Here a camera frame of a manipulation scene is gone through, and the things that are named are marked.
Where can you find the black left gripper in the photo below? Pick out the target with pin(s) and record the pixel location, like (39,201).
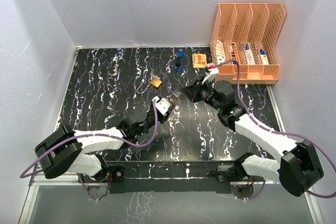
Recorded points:
(163,118)

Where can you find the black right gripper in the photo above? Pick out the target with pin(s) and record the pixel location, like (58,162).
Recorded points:
(192,92)

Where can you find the silver key bunch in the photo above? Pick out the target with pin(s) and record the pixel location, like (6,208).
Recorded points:
(176,94)
(153,76)

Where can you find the large brass padlock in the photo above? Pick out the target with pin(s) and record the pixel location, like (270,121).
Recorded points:
(153,82)

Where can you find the medium brass padlock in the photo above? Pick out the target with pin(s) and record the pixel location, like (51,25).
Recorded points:
(173,102)

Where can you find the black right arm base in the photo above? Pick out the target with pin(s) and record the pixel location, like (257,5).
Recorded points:
(231,173)

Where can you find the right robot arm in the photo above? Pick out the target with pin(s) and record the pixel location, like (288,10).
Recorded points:
(295,165)

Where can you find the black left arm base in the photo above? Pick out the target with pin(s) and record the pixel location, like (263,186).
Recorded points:
(110,174)

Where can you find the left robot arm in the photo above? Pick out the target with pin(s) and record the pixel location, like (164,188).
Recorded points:
(69,150)

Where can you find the yellow spiral notebook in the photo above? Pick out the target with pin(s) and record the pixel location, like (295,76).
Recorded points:
(199,61)

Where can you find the red black item in organizer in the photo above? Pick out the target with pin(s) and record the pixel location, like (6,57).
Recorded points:
(233,52)

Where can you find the white blue box in organizer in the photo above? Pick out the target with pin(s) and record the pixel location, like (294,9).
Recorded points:
(249,54)

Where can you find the blue red box in organizer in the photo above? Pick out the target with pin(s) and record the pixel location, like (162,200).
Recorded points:
(263,57)

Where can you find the orange file organizer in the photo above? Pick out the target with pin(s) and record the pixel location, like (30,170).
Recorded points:
(248,33)

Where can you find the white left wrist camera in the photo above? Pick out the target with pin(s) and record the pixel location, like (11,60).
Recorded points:
(163,105)

